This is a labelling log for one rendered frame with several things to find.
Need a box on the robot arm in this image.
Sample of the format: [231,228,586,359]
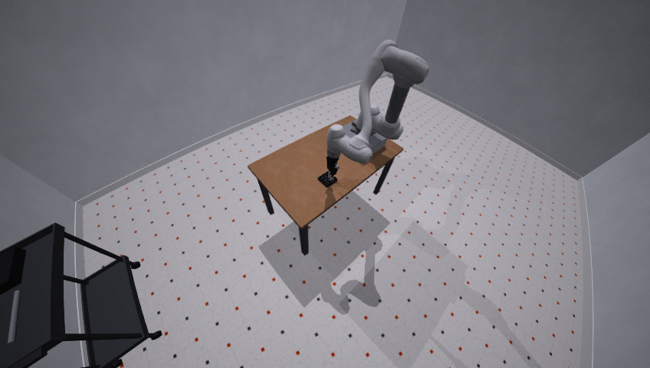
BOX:
[327,40,429,163]

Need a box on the black knob box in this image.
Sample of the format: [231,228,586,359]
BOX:
[318,171,337,187]

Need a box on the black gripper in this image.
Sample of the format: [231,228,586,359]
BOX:
[327,155,339,180]

